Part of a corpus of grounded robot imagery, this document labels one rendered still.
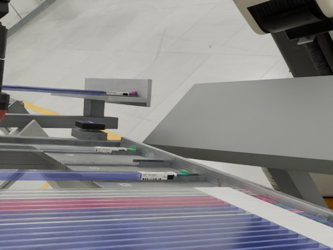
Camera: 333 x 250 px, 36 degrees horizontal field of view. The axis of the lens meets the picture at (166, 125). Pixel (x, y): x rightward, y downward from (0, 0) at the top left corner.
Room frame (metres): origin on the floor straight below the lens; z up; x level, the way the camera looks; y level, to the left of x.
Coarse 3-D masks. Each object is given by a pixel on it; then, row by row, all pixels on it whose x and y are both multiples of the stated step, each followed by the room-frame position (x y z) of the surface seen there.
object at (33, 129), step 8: (32, 120) 1.16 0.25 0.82; (16, 128) 1.18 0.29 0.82; (24, 128) 1.15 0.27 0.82; (32, 128) 1.15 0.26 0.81; (40, 128) 1.15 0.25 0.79; (48, 136) 1.16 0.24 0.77; (56, 184) 1.14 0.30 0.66; (64, 184) 1.14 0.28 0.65; (72, 184) 1.14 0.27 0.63; (80, 184) 1.15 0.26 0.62
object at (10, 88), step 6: (12, 90) 1.06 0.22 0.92; (18, 90) 1.07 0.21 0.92; (24, 90) 1.07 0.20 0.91; (30, 90) 1.08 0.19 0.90; (36, 90) 1.08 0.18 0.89; (42, 90) 1.08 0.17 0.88; (48, 90) 1.09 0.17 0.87; (54, 90) 1.09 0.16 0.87; (60, 90) 1.10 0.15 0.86; (66, 90) 1.10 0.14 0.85; (72, 90) 1.11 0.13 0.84; (78, 90) 1.11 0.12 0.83; (84, 90) 1.12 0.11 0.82; (90, 90) 1.12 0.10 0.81; (96, 90) 1.13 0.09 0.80
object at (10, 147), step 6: (0, 144) 0.83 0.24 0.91; (6, 144) 0.83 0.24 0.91; (12, 144) 0.84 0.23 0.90; (18, 144) 0.84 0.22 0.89; (24, 144) 0.85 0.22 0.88; (30, 144) 0.85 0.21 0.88; (36, 144) 0.86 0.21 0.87; (42, 144) 0.86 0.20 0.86; (0, 150) 0.83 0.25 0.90; (6, 150) 0.83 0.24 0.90; (12, 150) 0.83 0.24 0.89; (18, 150) 0.84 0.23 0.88; (24, 150) 0.84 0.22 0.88; (30, 150) 0.84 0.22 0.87; (36, 150) 0.84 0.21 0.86; (42, 150) 0.85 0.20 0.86; (48, 150) 0.85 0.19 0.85; (54, 150) 0.85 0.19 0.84; (60, 150) 0.85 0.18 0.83; (66, 150) 0.86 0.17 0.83; (72, 150) 0.86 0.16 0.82; (78, 150) 0.86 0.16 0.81; (84, 150) 0.87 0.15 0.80; (90, 150) 0.87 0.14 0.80; (96, 150) 0.87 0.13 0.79; (126, 150) 0.89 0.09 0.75; (132, 150) 0.89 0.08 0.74
